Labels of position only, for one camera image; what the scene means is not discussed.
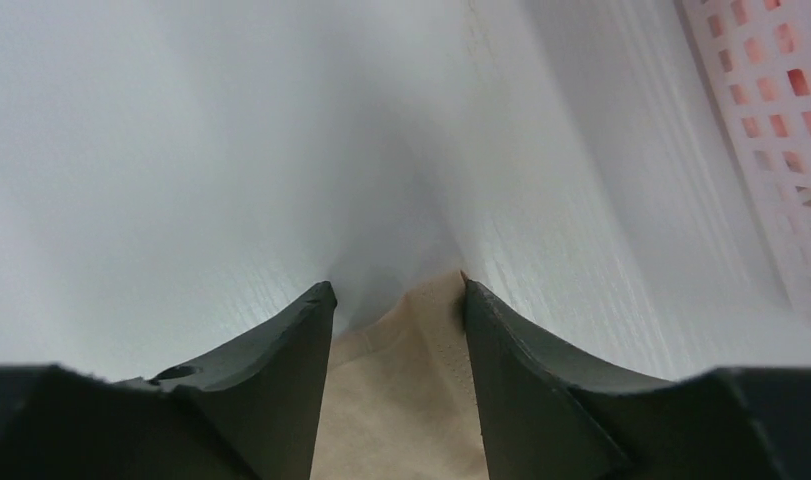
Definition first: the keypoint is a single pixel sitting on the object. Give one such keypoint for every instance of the beige t shirt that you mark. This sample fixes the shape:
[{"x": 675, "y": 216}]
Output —
[{"x": 399, "y": 399}]

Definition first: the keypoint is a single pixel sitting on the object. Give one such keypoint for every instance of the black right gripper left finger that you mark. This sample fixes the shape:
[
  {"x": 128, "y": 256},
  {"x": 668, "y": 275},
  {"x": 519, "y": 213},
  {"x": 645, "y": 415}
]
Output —
[{"x": 248, "y": 409}]

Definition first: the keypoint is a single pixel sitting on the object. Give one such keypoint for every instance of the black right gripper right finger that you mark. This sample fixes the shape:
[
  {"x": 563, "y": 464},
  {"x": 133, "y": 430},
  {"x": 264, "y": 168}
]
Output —
[{"x": 550, "y": 410}]

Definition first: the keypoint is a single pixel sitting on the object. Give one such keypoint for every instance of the white plastic basket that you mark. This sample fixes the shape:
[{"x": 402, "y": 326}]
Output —
[{"x": 782, "y": 200}]

